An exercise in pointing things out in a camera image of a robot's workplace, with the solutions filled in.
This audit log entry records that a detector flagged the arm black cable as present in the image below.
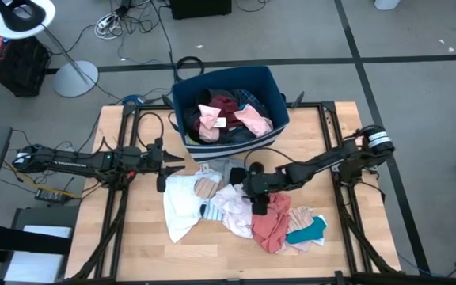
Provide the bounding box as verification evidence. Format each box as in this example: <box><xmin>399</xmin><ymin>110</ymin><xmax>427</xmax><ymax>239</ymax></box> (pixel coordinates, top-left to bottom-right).
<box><xmin>243</xmin><ymin>146</ymin><xmax>304</xmax><ymax>169</ymax></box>
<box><xmin>137</xmin><ymin>112</ymin><xmax>165</xmax><ymax>150</ymax></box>

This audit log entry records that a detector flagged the black power adapter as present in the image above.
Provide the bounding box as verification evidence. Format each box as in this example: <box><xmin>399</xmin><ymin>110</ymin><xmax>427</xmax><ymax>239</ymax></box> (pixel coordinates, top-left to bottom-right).
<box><xmin>34</xmin><ymin>188</ymin><xmax>69</xmax><ymax>205</ymax></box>

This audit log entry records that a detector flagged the black aluminium table frame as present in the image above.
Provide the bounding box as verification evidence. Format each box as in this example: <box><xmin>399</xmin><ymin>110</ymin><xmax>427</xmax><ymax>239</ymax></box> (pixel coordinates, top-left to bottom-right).
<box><xmin>69</xmin><ymin>101</ymin><xmax>401</xmax><ymax>285</ymax></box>

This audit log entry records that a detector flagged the small black sock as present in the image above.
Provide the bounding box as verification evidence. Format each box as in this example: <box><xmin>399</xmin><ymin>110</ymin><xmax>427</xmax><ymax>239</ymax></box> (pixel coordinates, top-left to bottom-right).
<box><xmin>229</xmin><ymin>166</ymin><xmax>249</xmax><ymax>186</ymax></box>

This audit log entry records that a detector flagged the black box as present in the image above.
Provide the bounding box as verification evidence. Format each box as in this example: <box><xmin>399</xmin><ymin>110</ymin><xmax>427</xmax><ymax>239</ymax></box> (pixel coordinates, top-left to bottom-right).
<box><xmin>169</xmin><ymin>0</ymin><xmax>233</xmax><ymax>21</ymax></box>

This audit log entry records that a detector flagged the maroon garment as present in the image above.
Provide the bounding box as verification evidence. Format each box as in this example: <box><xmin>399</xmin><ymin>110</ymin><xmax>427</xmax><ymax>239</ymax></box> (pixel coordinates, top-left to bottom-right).
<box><xmin>207</xmin><ymin>94</ymin><xmax>241</xmax><ymax>128</ymax></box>

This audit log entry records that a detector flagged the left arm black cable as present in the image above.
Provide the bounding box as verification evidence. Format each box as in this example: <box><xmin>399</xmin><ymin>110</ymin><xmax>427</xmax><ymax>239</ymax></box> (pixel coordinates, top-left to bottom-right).
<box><xmin>137</xmin><ymin>112</ymin><xmax>165</xmax><ymax>150</ymax></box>

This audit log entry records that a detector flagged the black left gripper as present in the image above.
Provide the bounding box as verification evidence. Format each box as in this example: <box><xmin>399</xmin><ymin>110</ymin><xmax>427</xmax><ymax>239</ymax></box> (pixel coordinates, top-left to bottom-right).
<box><xmin>145</xmin><ymin>137</ymin><xmax>186</xmax><ymax>194</ymax></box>

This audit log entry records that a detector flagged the white floor object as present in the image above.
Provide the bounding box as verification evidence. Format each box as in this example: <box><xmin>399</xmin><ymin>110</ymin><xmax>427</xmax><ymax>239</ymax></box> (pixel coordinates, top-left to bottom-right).
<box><xmin>373</xmin><ymin>0</ymin><xmax>402</xmax><ymax>12</ymax></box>

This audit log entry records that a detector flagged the salmon pink garment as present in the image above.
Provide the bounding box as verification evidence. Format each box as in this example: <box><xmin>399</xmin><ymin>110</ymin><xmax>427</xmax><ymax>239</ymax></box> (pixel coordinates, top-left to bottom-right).
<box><xmin>250</xmin><ymin>192</ymin><xmax>292</xmax><ymax>254</ymax></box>

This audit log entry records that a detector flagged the navy white striped fabric bin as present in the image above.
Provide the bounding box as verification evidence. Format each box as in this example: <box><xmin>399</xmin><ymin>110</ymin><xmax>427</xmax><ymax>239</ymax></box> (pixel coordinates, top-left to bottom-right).
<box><xmin>171</xmin><ymin>65</ymin><xmax>291</xmax><ymax>162</ymax></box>

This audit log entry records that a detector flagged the white power strip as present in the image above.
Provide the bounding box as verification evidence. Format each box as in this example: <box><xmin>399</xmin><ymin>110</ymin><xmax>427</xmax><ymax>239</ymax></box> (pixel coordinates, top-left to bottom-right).
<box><xmin>95</xmin><ymin>11</ymin><xmax>124</xmax><ymax>40</ymax></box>

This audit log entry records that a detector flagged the peach striped sock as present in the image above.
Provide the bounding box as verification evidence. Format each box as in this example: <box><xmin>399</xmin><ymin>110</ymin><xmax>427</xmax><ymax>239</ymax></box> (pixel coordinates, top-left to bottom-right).
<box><xmin>285</xmin><ymin>205</ymin><xmax>315</xmax><ymax>234</ymax></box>
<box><xmin>193</xmin><ymin>177</ymin><xmax>223</xmax><ymax>200</ymax></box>

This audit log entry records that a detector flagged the light pink garment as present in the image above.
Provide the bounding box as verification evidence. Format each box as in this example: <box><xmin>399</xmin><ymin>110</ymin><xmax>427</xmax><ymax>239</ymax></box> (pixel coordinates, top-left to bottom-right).
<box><xmin>234</xmin><ymin>104</ymin><xmax>275</xmax><ymax>139</ymax></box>
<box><xmin>197</xmin><ymin>103</ymin><xmax>222</xmax><ymax>144</ymax></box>

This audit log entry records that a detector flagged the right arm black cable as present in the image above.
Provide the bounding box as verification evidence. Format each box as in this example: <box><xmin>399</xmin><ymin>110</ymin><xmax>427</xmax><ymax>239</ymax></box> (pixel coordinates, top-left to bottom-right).
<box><xmin>243</xmin><ymin>146</ymin><xmax>304</xmax><ymax>169</ymax></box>

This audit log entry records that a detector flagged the black crate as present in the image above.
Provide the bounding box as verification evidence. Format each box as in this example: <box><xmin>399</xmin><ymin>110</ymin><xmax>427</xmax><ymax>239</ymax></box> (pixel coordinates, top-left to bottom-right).
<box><xmin>0</xmin><ymin>34</ymin><xmax>51</xmax><ymax>98</ymax></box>

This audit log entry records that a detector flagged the pale pink garment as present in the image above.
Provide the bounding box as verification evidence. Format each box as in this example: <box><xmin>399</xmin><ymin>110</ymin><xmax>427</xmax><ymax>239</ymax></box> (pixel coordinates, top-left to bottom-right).
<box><xmin>211</xmin><ymin>183</ymin><xmax>255</xmax><ymax>240</ymax></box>

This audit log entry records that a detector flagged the blue cable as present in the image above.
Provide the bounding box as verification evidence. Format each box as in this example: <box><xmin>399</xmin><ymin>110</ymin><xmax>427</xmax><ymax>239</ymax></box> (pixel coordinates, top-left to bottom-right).
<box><xmin>123</xmin><ymin>93</ymin><xmax>146</xmax><ymax>106</ymax></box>

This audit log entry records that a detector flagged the teal cloth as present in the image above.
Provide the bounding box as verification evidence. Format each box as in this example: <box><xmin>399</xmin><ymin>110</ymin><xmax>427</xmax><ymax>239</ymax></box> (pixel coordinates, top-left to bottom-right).
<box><xmin>275</xmin><ymin>215</ymin><xmax>328</xmax><ymax>254</ymax></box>

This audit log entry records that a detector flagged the white garment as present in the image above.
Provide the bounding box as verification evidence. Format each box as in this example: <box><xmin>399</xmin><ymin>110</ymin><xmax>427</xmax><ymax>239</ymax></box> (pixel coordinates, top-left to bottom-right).
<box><xmin>162</xmin><ymin>173</ymin><xmax>213</xmax><ymax>244</ymax></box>

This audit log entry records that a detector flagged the white floor lamp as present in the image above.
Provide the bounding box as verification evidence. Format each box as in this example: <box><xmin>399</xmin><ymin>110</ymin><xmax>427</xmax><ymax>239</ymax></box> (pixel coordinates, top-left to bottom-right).
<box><xmin>0</xmin><ymin>0</ymin><xmax>100</xmax><ymax>98</ymax></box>

